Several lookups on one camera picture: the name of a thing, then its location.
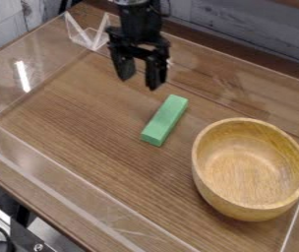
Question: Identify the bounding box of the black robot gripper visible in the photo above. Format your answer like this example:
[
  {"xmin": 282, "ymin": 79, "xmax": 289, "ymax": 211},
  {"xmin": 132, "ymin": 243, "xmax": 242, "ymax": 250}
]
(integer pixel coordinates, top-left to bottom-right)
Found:
[{"xmin": 107, "ymin": 6, "xmax": 171, "ymax": 91}]

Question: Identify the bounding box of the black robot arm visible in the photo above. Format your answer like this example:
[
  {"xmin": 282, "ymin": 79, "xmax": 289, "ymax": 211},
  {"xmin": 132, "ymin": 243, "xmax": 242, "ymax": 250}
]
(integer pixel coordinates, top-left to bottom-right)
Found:
[{"xmin": 107, "ymin": 0, "xmax": 171, "ymax": 91}]

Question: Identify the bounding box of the green rectangular block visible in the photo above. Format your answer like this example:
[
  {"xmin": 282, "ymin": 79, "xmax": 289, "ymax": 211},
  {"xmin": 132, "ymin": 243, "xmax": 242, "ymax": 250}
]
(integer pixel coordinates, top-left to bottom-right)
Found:
[{"xmin": 140, "ymin": 94, "xmax": 189, "ymax": 147}]

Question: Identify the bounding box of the brown wooden bowl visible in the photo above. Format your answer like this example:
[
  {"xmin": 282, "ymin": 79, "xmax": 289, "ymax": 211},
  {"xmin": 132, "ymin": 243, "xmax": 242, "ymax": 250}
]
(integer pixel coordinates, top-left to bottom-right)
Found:
[{"xmin": 191, "ymin": 117, "xmax": 299, "ymax": 221}]

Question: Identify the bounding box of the clear acrylic corner bracket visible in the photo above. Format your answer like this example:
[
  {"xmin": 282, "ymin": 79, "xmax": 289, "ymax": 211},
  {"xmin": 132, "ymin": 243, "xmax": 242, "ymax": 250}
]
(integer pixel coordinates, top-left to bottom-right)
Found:
[{"xmin": 64, "ymin": 12, "xmax": 111, "ymax": 51}]

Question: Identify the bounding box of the black metal table bracket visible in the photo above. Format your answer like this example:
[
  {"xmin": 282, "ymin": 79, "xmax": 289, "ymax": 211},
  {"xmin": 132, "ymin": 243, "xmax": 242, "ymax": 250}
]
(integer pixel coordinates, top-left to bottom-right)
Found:
[{"xmin": 9, "ymin": 216, "xmax": 71, "ymax": 252}]

